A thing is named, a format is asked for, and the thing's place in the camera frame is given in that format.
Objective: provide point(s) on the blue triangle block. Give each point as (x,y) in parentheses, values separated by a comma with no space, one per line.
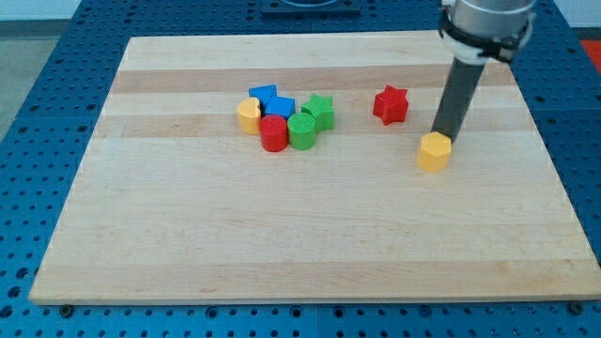
(263,93)

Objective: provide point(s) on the yellow hexagon block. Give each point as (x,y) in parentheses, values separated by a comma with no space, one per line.
(434,152)

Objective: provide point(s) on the yellow heart block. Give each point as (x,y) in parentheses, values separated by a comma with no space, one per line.
(249,115)

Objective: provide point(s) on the green star block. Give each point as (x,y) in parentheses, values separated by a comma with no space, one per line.
(321,109)

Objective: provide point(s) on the wooden board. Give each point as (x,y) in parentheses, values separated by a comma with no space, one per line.
(174,204)

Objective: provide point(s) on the red cylinder block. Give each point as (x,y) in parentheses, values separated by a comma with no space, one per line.
(273,133)

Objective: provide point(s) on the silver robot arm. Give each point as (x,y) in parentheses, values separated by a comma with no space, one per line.
(478,30)

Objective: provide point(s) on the green cylinder block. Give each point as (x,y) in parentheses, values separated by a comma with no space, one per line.
(301,131)

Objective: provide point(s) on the blue cube block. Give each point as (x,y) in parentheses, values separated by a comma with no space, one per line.
(282,106)

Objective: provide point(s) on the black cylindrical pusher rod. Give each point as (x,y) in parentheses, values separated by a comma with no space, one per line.
(456,98)

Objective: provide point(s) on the red star block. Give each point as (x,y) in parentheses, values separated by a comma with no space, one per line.
(391,105)

